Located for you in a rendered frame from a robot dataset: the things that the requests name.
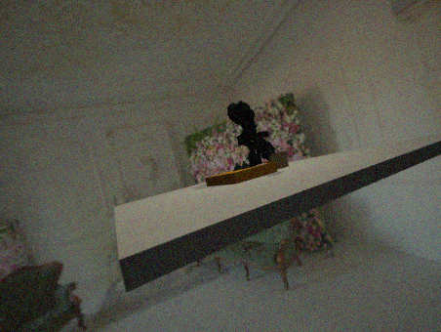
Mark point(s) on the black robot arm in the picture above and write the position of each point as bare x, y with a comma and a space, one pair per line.
242, 115

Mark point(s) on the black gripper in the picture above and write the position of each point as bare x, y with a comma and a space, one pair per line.
257, 138

